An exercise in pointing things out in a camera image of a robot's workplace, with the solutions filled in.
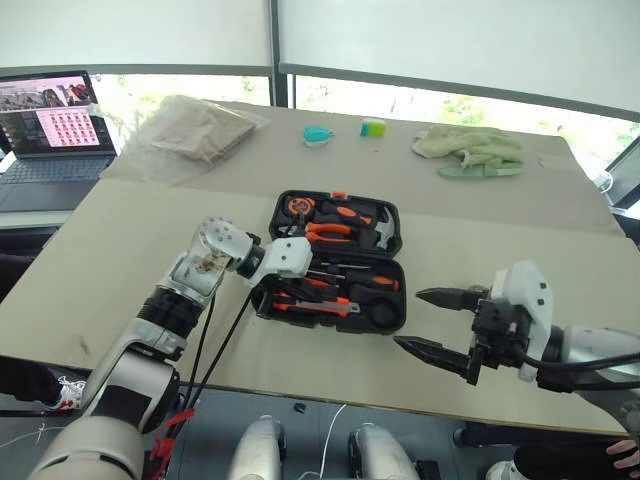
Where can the orange black utility knife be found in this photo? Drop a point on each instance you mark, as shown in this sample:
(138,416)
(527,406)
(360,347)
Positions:
(330,307)

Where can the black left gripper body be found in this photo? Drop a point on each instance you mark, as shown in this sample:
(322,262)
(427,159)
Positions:
(287,282)

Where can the dark window frame post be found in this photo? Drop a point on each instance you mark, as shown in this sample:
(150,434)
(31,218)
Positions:
(282,50)

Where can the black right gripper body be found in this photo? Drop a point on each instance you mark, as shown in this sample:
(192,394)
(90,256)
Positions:
(500,335)

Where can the black trouser leg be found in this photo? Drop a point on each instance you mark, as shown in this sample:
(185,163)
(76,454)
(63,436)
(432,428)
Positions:
(25,380)

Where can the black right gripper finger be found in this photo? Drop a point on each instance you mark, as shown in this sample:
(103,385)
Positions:
(447,299)
(435,352)

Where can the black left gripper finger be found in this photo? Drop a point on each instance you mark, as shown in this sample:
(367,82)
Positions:
(312,292)
(298,227)

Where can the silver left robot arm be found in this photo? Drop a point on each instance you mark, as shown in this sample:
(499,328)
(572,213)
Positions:
(135,360)

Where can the orange tape measure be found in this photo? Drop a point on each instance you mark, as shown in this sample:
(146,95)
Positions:
(300,204)

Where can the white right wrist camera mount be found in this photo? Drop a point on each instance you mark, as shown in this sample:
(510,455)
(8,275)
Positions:
(530,300)

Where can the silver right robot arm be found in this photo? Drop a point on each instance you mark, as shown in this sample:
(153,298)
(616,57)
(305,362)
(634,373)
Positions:
(595,345)

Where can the black trousers of bystander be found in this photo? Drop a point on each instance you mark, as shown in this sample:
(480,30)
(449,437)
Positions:
(565,460)

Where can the clear bag with brown cloth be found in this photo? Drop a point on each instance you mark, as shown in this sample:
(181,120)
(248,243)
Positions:
(200,130)

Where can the open laptop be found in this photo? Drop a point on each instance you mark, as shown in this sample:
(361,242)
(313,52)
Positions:
(55,145)

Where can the silver rounded robot leg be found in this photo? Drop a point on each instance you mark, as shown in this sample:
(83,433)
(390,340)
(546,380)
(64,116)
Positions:
(382,452)
(255,450)

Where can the bystander bare hand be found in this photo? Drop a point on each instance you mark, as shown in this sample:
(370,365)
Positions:
(629,452)

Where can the light green towel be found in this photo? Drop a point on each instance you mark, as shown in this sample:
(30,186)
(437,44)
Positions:
(465,142)

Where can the black tool case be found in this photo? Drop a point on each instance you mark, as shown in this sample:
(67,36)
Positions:
(385,260)

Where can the teal plastic gadget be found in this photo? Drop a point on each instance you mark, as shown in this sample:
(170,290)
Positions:
(316,136)

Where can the light green flat slipper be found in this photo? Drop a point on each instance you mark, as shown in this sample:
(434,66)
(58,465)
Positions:
(495,172)

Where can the white red sneaker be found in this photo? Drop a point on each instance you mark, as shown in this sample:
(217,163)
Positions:
(70,395)

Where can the white roller blind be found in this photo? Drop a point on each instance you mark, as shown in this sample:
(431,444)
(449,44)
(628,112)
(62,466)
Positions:
(130,30)
(460,45)

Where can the small black floor object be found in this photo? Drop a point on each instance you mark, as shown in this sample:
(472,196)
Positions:
(299,407)

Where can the green blue block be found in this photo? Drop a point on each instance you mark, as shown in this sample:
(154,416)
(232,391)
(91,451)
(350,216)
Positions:
(374,127)

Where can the dark framed monitor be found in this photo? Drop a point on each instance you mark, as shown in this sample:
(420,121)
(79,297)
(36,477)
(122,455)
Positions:
(625,175)

